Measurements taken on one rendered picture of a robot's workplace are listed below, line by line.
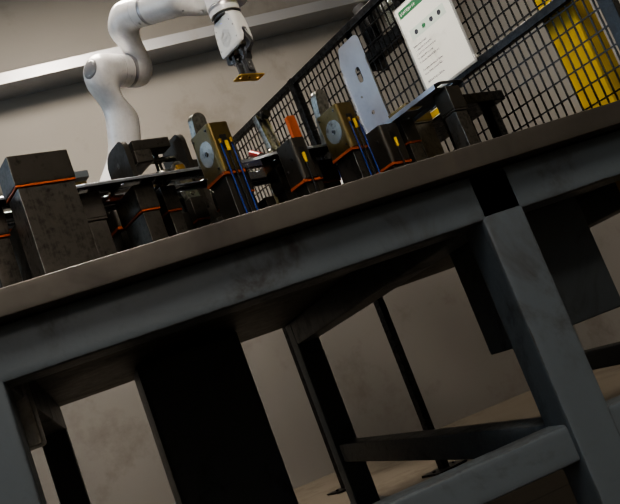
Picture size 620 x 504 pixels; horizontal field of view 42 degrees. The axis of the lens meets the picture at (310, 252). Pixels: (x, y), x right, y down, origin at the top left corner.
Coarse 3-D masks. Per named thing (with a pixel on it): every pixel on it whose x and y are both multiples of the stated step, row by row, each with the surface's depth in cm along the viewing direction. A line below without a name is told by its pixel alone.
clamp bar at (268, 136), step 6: (264, 114) 233; (258, 120) 235; (264, 120) 237; (258, 126) 235; (264, 126) 236; (270, 126) 236; (264, 132) 233; (270, 132) 235; (264, 138) 234; (270, 138) 235; (276, 138) 234; (270, 144) 232; (276, 144) 234
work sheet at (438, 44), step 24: (408, 0) 255; (432, 0) 248; (408, 24) 257; (432, 24) 249; (456, 24) 242; (408, 48) 259; (432, 48) 251; (456, 48) 244; (432, 72) 253; (456, 72) 246
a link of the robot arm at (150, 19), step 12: (144, 0) 228; (156, 0) 226; (168, 0) 223; (180, 0) 224; (192, 0) 227; (240, 0) 222; (144, 12) 229; (156, 12) 227; (168, 12) 226; (180, 12) 226; (192, 12) 228; (204, 12) 229
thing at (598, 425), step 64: (448, 192) 134; (512, 192) 136; (576, 192) 143; (256, 256) 123; (320, 256) 126; (384, 256) 131; (512, 256) 133; (576, 256) 165; (64, 320) 115; (128, 320) 117; (192, 320) 120; (320, 320) 237; (512, 320) 135; (576, 320) 161; (0, 384) 111; (320, 384) 269; (576, 384) 130; (0, 448) 109; (64, 448) 246; (384, 448) 221; (448, 448) 180; (512, 448) 126; (576, 448) 128
